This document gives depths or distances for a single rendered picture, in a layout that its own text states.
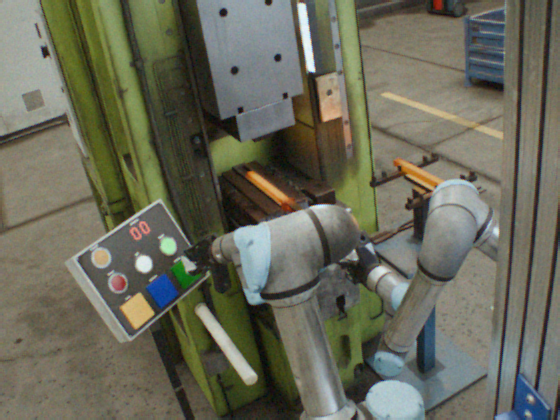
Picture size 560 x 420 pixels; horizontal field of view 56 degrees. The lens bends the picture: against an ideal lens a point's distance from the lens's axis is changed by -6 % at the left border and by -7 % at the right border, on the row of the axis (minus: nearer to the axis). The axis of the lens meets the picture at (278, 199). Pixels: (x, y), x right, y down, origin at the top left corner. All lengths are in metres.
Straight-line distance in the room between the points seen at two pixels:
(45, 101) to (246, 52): 5.45
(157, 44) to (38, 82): 5.26
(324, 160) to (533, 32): 1.55
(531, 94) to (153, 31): 1.28
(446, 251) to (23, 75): 6.16
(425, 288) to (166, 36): 1.07
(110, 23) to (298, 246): 0.99
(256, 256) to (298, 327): 0.16
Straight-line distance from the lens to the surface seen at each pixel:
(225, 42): 1.69
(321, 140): 2.10
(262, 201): 2.00
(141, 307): 1.61
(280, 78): 1.79
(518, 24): 0.70
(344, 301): 2.24
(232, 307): 2.23
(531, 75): 0.69
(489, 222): 1.33
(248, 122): 1.77
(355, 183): 2.26
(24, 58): 6.92
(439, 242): 1.22
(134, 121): 1.79
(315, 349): 1.06
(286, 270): 0.99
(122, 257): 1.62
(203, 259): 1.54
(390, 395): 1.19
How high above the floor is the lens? 1.95
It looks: 29 degrees down
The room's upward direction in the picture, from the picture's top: 10 degrees counter-clockwise
